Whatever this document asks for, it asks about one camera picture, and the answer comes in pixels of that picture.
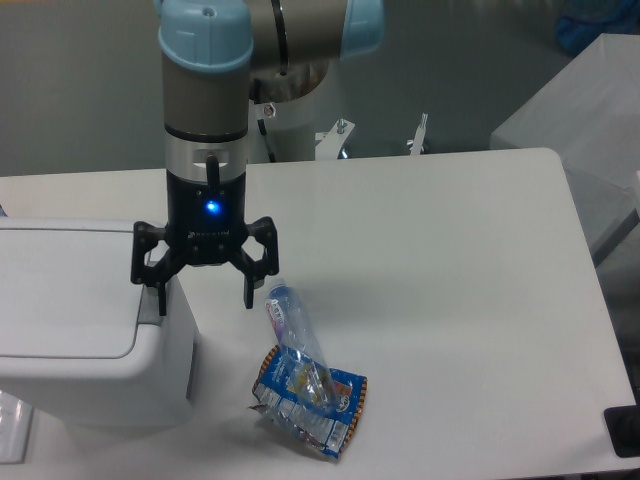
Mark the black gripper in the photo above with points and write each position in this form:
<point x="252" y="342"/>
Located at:
<point x="205" y="226"/>

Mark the white push-top trash can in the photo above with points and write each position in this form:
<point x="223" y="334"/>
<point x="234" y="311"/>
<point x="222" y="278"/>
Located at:
<point x="82" y="342"/>

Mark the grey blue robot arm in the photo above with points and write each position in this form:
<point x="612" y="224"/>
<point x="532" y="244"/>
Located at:
<point x="209" y="51"/>

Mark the blue snack wrapper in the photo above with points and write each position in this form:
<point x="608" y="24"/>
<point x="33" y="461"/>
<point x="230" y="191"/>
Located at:
<point x="277" y="401"/>

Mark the clear crushed plastic bottle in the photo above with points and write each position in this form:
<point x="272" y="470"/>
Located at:
<point x="300" y="340"/>

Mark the clear plastic sheet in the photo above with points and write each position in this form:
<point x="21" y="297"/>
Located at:
<point x="16" y="418"/>

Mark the white covered side table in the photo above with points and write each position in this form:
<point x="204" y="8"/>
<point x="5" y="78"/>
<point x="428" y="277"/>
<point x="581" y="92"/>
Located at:
<point x="589" y="115"/>

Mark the blue plastic bag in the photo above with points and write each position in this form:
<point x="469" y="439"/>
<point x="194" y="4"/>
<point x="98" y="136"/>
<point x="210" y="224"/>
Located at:
<point x="579" y="23"/>

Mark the black device at edge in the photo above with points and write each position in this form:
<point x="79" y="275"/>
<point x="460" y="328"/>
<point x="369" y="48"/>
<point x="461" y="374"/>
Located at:
<point x="623" y="427"/>

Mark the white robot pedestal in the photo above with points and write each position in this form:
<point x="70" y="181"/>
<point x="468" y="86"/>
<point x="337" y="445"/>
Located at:
<point x="282" y="113"/>

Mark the white metal base frame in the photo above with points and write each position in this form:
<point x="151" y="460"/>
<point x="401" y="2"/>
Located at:
<point x="332" y="144"/>

